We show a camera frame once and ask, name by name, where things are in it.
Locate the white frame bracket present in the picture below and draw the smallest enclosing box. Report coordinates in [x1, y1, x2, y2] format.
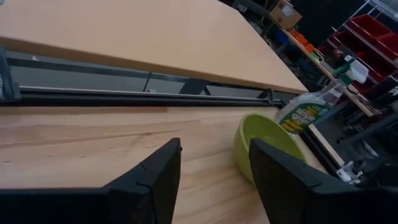
[336, 161, 364, 185]

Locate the long wooden shelf board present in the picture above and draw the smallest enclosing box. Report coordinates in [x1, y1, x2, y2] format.
[270, 18, 382, 118]

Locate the metal wire shelf rack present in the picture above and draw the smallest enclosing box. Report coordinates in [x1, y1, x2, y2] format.
[323, 0, 398, 94]

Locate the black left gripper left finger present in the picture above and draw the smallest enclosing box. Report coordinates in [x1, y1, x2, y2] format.
[0, 138, 182, 224]

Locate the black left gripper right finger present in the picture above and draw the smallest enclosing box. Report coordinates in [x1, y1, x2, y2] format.
[248, 138, 398, 224]

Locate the cardboard box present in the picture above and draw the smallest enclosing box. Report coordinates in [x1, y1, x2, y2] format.
[269, 0, 303, 31]

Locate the clear spray cleaner bottle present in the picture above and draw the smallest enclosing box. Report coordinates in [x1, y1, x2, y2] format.
[273, 55, 370, 135]

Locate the green bowl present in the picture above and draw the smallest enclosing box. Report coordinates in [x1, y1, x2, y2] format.
[233, 112, 307, 185]

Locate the black aluminium table frame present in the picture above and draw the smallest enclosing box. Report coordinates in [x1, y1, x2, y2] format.
[0, 45, 289, 108]

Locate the light wood side table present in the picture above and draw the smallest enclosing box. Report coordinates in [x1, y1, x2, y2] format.
[0, 0, 308, 95]

